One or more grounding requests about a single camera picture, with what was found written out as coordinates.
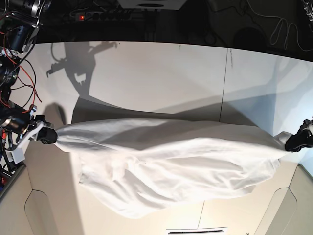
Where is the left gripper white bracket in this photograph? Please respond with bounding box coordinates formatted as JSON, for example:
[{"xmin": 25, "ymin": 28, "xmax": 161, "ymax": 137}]
[{"xmin": 285, "ymin": 119, "xmax": 313, "ymax": 152}]

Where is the white t-shirt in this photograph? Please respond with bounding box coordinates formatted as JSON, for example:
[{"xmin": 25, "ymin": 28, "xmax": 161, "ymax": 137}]
[{"xmin": 56, "ymin": 119, "xmax": 286, "ymax": 219}]

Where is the white monitor stand base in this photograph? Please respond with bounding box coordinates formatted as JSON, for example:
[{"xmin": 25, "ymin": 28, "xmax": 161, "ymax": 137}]
[{"xmin": 118, "ymin": 0, "xmax": 187, "ymax": 10}]

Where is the tool bin at left edge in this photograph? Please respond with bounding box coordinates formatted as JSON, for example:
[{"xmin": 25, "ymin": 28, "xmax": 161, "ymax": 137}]
[{"xmin": 0, "ymin": 128, "xmax": 25, "ymax": 200}]

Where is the white cable on floor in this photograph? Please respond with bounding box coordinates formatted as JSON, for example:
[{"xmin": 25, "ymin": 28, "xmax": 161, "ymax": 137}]
[{"xmin": 244, "ymin": 0, "xmax": 313, "ymax": 53}]

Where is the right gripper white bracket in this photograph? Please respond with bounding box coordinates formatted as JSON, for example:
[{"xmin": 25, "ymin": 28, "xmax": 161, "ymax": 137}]
[{"xmin": 0, "ymin": 104, "xmax": 58, "ymax": 151}]

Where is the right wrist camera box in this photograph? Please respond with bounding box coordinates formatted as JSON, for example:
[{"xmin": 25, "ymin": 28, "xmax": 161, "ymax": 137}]
[{"xmin": 5, "ymin": 147, "xmax": 25, "ymax": 164}]

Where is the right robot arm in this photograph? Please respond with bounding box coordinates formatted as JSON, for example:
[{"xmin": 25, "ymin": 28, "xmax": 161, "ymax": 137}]
[{"xmin": 0, "ymin": 0, "xmax": 57, "ymax": 151}]

